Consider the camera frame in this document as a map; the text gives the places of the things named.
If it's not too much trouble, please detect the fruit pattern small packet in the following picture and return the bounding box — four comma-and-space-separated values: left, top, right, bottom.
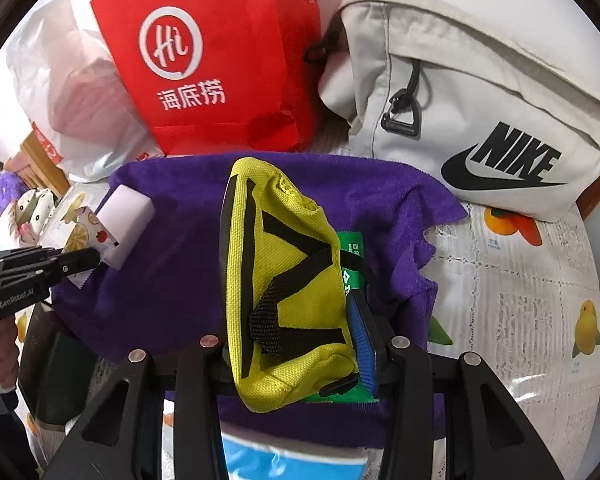
42, 190, 121, 288

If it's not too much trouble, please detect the yellow black pouch bag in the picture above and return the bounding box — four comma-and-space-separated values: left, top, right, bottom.
220, 157, 358, 413

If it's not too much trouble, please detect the green tissue packet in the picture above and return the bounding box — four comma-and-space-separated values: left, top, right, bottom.
304, 231, 378, 404

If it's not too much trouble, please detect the person's left hand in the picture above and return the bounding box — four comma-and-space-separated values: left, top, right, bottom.
0, 315, 19, 389

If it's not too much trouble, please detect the white plush toy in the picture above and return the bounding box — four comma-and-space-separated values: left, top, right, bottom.
16, 188, 55, 246

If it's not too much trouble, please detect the wooden stand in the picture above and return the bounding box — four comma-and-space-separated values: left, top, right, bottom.
17, 131, 70, 198

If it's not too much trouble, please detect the dark green box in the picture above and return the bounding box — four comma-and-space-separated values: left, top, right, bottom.
18, 302, 112, 431

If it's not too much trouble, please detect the purple towel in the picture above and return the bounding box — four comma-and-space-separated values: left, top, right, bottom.
53, 153, 466, 448

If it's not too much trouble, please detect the white Miniso plastic bag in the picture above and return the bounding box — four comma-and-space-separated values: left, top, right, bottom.
6, 0, 163, 182

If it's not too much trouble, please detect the blue tissue pack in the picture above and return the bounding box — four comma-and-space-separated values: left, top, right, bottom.
223, 434, 367, 479

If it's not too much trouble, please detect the beige Nike waist bag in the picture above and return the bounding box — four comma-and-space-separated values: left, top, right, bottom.
320, 0, 600, 222

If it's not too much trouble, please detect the red Haidilao paper bag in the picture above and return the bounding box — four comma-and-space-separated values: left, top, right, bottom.
91, 0, 322, 155

